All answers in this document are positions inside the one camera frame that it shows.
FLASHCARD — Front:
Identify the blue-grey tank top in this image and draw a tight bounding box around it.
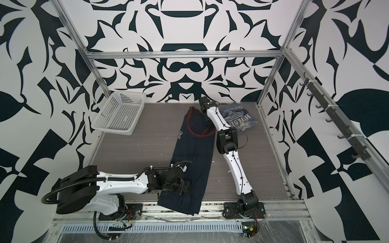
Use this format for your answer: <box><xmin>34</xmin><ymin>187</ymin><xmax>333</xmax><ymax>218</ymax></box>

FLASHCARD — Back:
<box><xmin>220</xmin><ymin>103</ymin><xmax>258</xmax><ymax>135</ymax></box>

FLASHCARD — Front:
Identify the dark navy tank top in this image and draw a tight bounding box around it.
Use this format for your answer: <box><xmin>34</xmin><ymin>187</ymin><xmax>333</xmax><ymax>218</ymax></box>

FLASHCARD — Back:
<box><xmin>158</xmin><ymin>106</ymin><xmax>216</xmax><ymax>215</ymax></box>

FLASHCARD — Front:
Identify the white plastic laundry basket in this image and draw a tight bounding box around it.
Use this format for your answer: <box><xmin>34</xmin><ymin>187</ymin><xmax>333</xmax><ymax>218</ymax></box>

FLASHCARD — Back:
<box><xmin>91</xmin><ymin>91</ymin><xmax>146</xmax><ymax>136</ymax></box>

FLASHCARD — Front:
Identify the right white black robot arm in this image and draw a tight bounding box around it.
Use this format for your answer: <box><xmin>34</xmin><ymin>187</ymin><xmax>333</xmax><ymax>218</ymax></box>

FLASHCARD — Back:
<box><xmin>199</xmin><ymin>97</ymin><xmax>259</xmax><ymax>217</ymax></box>

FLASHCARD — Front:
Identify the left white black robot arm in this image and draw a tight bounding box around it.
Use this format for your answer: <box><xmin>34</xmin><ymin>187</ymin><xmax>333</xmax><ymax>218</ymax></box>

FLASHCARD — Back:
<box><xmin>56</xmin><ymin>162</ymin><xmax>190</xmax><ymax>216</ymax></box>

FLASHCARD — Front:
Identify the green circuit board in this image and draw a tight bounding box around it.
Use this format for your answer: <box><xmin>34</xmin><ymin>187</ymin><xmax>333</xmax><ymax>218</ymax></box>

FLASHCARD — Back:
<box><xmin>242</xmin><ymin>221</ymin><xmax>259</xmax><ymax>238</ymax></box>

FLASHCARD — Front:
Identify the black corrugated cable hose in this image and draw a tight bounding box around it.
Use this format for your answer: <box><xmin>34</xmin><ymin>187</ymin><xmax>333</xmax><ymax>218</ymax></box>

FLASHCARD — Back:
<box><xmin>41</xmin><ymin>160</ymin><xmax>192</xmax><ymax>241</ymax></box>

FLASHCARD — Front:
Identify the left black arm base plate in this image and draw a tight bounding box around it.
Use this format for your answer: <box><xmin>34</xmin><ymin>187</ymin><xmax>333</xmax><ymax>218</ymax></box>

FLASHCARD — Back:
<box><xmin>98</xmin><ymin>203</ymin><xmax>143</xmax><ymax>221</ymax></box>

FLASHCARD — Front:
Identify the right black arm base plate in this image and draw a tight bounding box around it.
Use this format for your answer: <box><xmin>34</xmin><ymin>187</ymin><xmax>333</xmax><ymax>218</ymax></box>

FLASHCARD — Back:
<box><xmin>222</xmin><ymin>202</ymin><xmax>266</xmax><ymax>219</ymax></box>

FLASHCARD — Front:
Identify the white slotted cable duct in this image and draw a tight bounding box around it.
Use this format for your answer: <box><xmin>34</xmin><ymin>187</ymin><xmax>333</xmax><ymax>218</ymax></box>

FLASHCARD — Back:
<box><xmin>60</xmin><ymin>221</ymin><xmax>245</xmax><ymax>234</ymax></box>

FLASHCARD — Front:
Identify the aluminium front rail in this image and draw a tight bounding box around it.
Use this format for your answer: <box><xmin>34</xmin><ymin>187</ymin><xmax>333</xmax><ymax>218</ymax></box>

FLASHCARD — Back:
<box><xmin>53</xmin><ymin>200</ymin><xmax>311</xmax><ymax>222</ymax></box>

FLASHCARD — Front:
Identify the aluminium frame back crossbar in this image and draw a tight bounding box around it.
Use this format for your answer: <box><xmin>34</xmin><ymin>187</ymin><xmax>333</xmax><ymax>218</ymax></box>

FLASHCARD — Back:
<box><xmin>86</xmin><ymin>50</ymin><xmax>282</xmax><ymax>60</ymax></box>

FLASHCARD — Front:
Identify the grey wall hook rack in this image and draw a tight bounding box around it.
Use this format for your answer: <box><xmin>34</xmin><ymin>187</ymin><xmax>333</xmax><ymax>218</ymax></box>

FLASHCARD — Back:
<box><xmin>300</xmin><ymin>73</ymin><xmax>371</xmax><ymax>161</ymax></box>

